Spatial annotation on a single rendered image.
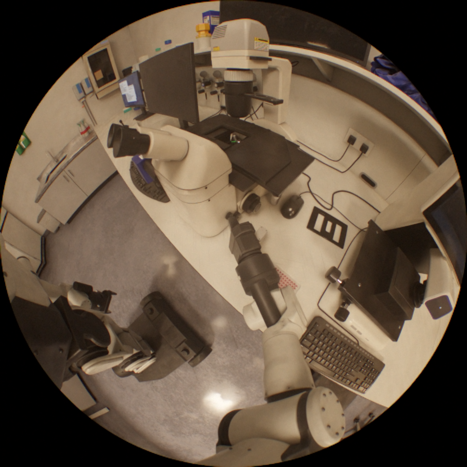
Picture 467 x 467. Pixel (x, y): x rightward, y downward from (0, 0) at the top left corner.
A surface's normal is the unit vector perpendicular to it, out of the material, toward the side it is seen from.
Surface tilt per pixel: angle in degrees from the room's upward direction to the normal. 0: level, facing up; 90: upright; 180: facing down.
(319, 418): 46
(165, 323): 0
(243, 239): 9
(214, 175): 86
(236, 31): 73
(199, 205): 91
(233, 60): 90
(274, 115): 105
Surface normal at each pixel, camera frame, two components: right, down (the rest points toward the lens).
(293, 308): -0.53, -0.83
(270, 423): -0.71, -0.71
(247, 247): 0.09, -0.53
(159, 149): 0.69, 0.68
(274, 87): -0.67, 0.73
